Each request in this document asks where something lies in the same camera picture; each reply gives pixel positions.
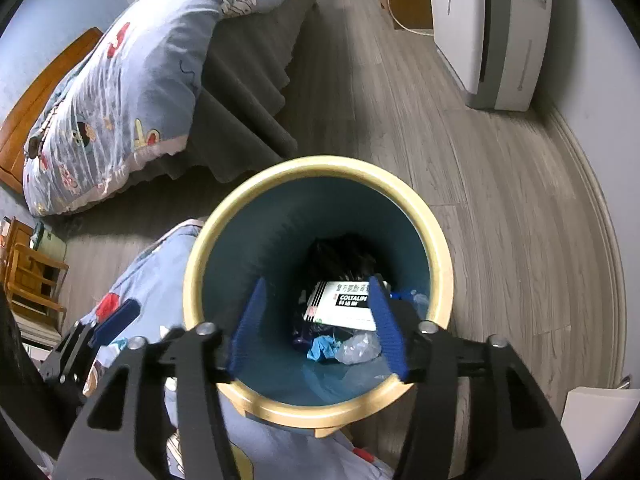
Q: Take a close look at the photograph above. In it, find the wooden stool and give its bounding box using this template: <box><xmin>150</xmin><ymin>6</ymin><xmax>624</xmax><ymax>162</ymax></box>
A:
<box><xmin>0</xmin><ymin>242</ymin><xmax>68</xmax><ymax>333</ymax></box>

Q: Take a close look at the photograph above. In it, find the blue glove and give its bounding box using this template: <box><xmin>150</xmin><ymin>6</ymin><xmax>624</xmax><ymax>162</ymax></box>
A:
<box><xmin>307</xmin><ymin>336</ymin><xmax>346</xmax><ymax>363</ymax></box>

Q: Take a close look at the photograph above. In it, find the clear plastic bag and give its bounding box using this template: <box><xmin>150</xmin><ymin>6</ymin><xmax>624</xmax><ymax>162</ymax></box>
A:
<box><xmin>335</xmin><ymin>332</ymin><xmax>383</xmax><ymax>365</ymax></box>

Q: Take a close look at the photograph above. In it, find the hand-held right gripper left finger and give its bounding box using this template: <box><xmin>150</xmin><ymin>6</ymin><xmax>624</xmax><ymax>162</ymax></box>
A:
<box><xmin>50</xmin><ymin>276</ymin><xmax>269</xmax><ymax>480</ymax></box>

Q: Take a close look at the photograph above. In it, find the printed blue cushion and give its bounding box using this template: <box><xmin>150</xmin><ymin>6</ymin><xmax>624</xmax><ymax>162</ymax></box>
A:
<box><xmin>80</xmin><ymin>217</ymin><xmax>396</xmax><ymax>480</ymax></box>

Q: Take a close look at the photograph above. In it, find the white air purifier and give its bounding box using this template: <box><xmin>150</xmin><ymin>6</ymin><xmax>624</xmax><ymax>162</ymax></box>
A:
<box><xmin>425</xmin><ymin>0</ymin><xmax>553</xmax><ymax>111</ymax></box>

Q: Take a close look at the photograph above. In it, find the blue bin with yellow rim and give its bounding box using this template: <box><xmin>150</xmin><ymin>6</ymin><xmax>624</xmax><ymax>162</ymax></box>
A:
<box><xmin>182</xmin><ymin>156</ymin><xmax>455</xmax><ymax>438</ymax></box>

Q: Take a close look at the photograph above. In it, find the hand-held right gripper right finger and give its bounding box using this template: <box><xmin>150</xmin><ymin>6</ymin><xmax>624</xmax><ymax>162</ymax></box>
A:
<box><xmin>367</xmin><ymin>274</ymin><xmax>583</xmax><ymax>480</ymax></box>

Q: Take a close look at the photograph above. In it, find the bed with cartoon duvet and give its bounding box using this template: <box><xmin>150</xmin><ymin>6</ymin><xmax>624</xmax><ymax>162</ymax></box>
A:
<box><xmin>22</xmin><ymin>0</ymin><xmax>306</xmax><ymax>216</ymax></box>

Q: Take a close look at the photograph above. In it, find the small green bin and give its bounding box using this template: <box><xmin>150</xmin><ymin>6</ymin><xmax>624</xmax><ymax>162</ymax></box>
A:
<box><xmin>30</xmin><ymin>222</ymin><xmax>67</xmax><ymax>262</ymax></box>

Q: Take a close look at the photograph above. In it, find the wooden nightstand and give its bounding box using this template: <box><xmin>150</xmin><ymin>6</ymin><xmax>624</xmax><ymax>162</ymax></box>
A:
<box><xmin>0</xmin><ymin>217</ymin><xmax>36</xmax><ymax>281</ymax></box>

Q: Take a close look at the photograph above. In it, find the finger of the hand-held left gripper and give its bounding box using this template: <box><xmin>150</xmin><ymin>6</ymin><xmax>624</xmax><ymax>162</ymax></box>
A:
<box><xmin>40</xmin><ymin>299</ymin><xmax>142</xmax><ymax>396</ymax></box>

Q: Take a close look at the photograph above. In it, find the black plastic bag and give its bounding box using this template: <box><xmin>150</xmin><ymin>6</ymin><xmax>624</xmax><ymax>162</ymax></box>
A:
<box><xmin>305</xmin><ymin>234</ymin><xmax>381</xmax><ymax>286</ymax></box>

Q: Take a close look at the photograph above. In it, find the green and white medicine box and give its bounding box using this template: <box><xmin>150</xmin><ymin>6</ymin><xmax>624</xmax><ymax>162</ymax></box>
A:
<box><xmin>302</xmin><ymin>280</ymin><xmax>383</xmax><ymax>332</ymax></box>

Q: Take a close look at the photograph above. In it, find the wooden bed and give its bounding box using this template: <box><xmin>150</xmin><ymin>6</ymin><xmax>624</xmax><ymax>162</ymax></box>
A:
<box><xmin>0</xmin><ymin>27</ymin><xmax>103</xmax><ymax>196</ymax></box>

